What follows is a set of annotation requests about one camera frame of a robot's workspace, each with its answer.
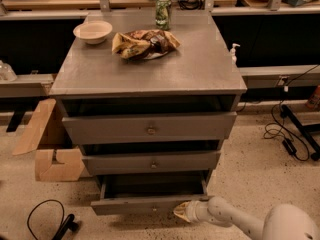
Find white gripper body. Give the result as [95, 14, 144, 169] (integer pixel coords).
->
[185, 201, 213, 223]

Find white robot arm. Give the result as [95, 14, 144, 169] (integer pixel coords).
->
[174, 196, 320, 240]

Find black floor cable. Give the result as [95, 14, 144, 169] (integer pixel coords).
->
[262, 63, 320, 163]
[26, 198, 66, 240]

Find crumpled chip bag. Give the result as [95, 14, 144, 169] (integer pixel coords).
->
[112, 29, 180, 60]

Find white pump bottle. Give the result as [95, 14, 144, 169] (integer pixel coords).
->
[230, 43, 240, 65]

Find black floor cable right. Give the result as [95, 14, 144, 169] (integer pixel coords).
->
[262, 63, 320, 163]

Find black stand leg right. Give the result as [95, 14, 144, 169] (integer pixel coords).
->
[280, 105, 320, 161]

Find grey drawer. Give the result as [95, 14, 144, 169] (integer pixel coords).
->
[62, 112, 236, 145]
[82, 151, 220, 175]
[91, 171, 209, 215]

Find black chair base leg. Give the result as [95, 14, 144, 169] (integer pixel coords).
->
[52, 214, 80, 240]

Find white bowl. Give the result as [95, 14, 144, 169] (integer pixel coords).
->
[73, 21, 113, 45]

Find green soda can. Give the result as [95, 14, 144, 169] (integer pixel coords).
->
[155, 0, 171, 30]

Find grey middle drawer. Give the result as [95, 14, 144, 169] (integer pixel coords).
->
[82, 151, 220, 175]

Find black floor cable left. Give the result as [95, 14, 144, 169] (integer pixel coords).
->
[26, 198, 66, 240]

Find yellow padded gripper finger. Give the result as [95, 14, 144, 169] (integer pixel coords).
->
[173, 202, 189, 222]

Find grey bottom drawer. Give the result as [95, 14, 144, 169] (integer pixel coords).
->
[91, 171, 209, 215]

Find grey top drawer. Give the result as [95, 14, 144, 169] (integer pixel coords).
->
[62, 112, 236, 145]

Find cardboard box flaps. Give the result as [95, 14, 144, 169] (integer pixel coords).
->
[12, 98, 90, 182]

